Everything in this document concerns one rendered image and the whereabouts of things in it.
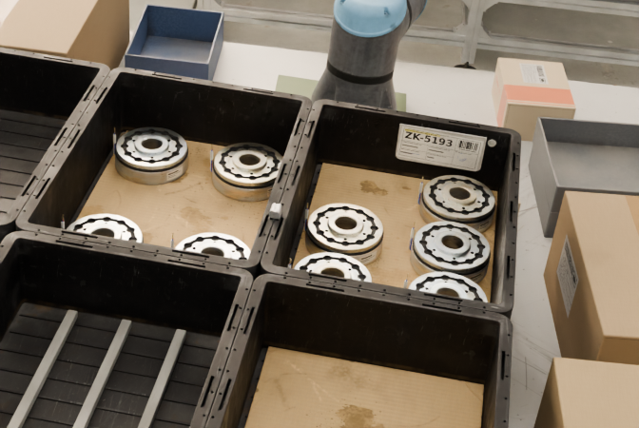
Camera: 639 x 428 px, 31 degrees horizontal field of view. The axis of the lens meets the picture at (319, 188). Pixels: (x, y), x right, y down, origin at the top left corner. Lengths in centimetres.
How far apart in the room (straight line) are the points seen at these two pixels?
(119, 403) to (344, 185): 52
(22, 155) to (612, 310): 85
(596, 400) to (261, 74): 108
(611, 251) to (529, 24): 250
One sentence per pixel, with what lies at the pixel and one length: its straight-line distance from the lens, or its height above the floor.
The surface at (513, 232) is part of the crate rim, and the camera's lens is 146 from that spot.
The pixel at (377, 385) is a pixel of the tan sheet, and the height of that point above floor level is 83.
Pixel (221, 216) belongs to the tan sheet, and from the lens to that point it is 159.
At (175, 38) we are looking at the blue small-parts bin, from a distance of 226.
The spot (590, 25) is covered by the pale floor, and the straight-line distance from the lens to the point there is 412.
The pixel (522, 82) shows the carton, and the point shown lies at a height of 77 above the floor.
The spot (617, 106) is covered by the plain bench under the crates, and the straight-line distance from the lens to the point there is 224.
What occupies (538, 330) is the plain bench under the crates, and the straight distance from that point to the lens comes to 168.
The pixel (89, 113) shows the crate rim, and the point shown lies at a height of 93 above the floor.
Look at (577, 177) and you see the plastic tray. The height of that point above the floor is 75.
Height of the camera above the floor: 180
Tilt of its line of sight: 36 degrees down
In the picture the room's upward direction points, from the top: 6 degrees clockwise
